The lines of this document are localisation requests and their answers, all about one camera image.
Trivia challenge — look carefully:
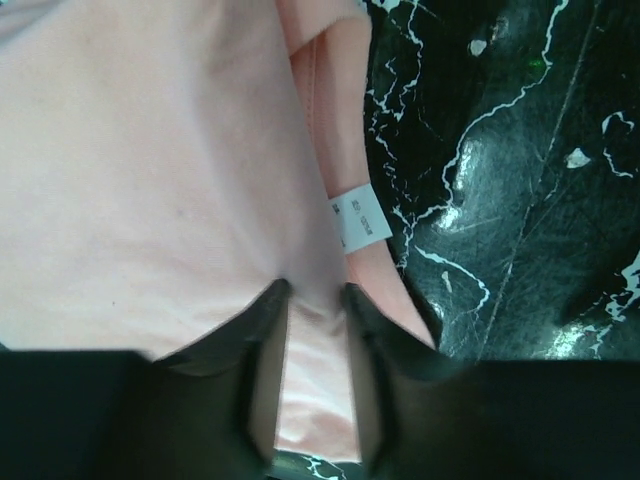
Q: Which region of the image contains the salmon pink t-shirt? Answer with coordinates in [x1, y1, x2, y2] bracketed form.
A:
[1, 1, 432, 462]

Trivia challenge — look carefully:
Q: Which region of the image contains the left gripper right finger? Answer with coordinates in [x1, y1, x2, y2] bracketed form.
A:
[342, 283, 467, 475]

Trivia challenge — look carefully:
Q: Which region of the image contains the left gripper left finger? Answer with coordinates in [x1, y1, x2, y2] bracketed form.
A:
[154, 280, 291, 470]

